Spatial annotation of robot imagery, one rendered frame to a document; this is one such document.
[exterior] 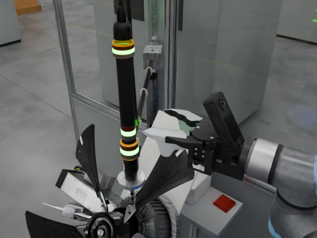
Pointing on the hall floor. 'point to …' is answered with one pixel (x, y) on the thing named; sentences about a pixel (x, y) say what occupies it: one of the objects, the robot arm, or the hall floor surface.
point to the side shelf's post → (194, 232)
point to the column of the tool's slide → (162, 55)
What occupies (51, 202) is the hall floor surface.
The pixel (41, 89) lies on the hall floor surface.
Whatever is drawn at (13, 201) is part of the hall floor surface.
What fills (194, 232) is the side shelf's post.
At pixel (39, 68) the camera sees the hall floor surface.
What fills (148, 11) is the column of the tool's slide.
